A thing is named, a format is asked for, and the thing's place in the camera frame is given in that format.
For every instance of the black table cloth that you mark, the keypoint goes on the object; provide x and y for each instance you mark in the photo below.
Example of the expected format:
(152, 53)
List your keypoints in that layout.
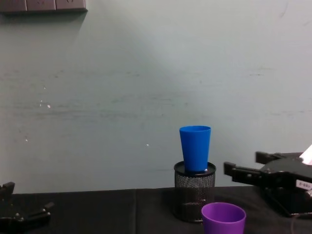
(102, 212)

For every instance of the grey wall socket panel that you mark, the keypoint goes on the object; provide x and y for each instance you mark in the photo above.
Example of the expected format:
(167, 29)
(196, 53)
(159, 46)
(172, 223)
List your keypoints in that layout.
(41, 5)

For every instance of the black mesh pen holder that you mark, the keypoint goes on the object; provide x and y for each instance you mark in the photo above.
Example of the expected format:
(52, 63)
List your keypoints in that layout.
(192, 192)

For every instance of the blue plastic cup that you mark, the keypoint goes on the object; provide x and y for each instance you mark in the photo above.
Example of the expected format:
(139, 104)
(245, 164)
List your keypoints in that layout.
(195, 148)

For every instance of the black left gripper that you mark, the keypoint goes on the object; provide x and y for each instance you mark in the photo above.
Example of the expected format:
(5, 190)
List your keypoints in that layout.
(22, 220)

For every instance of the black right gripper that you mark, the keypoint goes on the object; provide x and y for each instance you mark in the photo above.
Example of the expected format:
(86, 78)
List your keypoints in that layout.
(285, 190)

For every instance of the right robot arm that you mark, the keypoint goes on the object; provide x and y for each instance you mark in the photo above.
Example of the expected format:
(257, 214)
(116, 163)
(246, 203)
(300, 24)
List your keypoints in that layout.
(307, 154)

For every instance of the purple plastic cup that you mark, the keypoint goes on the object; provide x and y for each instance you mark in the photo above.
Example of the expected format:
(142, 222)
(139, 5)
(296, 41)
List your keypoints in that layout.
(223, 224)

